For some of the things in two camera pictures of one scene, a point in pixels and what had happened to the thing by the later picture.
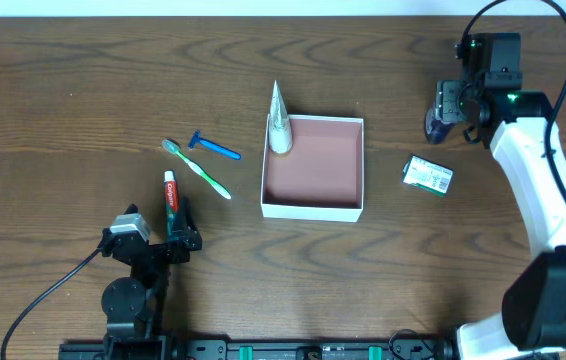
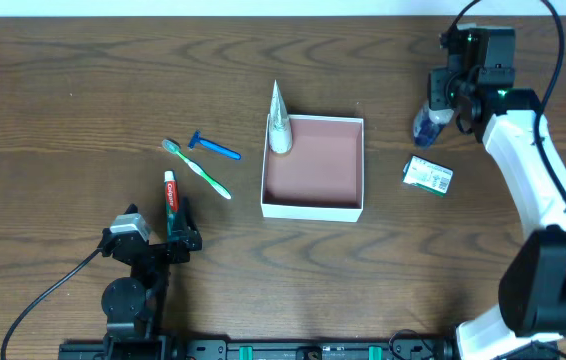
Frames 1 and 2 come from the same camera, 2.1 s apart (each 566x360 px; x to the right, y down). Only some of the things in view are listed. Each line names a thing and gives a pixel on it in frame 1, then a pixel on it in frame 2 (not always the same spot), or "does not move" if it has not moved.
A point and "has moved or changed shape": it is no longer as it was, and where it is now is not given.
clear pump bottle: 436,129 has moved or changed shape
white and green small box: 428,175 does not move
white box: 321,176 does not move
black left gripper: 161,245 does not move
